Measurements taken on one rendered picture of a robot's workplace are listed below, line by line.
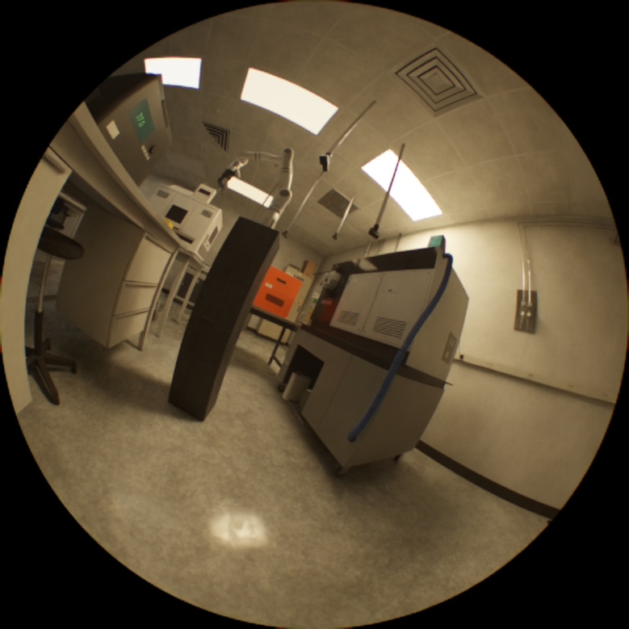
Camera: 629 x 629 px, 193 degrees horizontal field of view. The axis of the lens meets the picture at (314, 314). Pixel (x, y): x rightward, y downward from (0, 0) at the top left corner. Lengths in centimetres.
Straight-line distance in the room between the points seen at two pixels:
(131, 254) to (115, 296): 22
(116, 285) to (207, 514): 102
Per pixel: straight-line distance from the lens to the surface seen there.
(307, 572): 81
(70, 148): 61
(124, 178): 71
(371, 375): 97
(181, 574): 73
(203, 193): 221
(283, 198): 117
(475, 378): 198
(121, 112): 71
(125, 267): 106
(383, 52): 210
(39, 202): 60
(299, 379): 177
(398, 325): 104
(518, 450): 200
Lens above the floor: 72
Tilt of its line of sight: 4 degrees up
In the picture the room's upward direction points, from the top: 24 degrees clockwise
